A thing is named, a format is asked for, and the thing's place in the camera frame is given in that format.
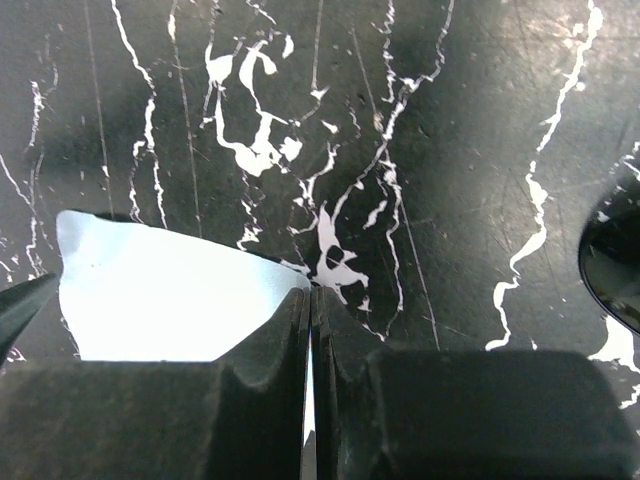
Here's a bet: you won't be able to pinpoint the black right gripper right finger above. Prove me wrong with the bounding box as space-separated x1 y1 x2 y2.
310 288 638 479

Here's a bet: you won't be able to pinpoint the black sunglasses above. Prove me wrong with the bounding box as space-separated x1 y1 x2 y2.
578 182 639 333

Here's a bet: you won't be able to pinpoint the light blue cleaning cloth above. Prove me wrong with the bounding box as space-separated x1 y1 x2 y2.
54 209 317 449

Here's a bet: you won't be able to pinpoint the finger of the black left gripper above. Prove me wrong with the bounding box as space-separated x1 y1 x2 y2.
1 273 59 364

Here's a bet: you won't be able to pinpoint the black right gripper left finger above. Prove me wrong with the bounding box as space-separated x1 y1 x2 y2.
1 289 309 479

